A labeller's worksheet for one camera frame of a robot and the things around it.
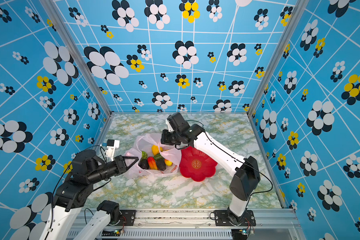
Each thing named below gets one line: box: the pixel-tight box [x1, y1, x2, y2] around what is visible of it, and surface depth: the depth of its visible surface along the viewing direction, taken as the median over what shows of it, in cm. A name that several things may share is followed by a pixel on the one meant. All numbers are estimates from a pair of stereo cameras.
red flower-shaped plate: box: [179, 146, 218, 182], surface depth 93 cm
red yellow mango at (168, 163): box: [164, 158, 173, 167], surface depth 89 cm
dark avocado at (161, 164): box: [156, 159, 166, 171], surface depth 90 cm
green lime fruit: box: [153, 153, 164, 161], surface depth 93 cm
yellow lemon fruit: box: [151, 145, 159, 156], surface depth 96 cm
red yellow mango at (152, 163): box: [147, 156, 158, 170], surface depth 90 cm
